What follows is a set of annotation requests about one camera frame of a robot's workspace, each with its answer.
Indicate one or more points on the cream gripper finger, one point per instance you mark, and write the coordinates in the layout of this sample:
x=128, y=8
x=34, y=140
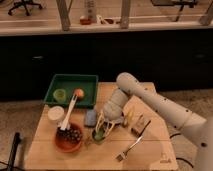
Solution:
x=109, y=128
x=100, y=122

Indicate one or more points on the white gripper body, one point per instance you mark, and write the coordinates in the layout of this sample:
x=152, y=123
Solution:
x=113, y=108

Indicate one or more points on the green pepper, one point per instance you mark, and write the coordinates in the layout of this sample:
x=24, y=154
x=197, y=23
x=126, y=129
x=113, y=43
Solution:
x=98, y=136

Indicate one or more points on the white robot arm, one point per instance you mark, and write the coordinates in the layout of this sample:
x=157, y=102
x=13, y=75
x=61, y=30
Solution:
x=195, y=128

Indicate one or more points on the green plastic cup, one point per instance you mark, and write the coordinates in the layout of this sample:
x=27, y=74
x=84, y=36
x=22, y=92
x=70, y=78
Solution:
x=59, y=95

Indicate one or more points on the grey blue sponge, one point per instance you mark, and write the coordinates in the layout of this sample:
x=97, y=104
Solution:
x=90, y=118

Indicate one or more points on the yellow banana toy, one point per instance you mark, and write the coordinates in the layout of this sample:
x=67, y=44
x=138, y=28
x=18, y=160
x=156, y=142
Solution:
x=128, y=117

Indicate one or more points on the brown wooden block toy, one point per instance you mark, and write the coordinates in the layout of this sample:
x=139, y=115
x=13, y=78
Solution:
x=139, y=127

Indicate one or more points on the orange fruit toy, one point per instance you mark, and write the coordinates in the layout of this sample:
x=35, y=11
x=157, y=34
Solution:
x=79, y=93

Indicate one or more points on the silver fork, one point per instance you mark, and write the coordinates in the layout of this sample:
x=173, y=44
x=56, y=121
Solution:
x=124, y=153

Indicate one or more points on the orange bowl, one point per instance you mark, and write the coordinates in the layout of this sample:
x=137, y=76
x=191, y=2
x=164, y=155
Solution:
x=69, y=140

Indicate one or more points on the white round container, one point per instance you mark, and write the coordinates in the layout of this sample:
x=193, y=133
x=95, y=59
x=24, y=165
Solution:
x=56, y=113

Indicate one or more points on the green plastic tray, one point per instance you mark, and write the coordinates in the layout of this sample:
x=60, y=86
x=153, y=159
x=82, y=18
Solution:
x=70, y=82

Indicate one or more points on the black stand left corner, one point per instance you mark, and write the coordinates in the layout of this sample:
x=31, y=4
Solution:
x=12, y=156

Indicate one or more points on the red white object on shelf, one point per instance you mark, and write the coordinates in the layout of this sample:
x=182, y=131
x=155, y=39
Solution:
x=89, y=11

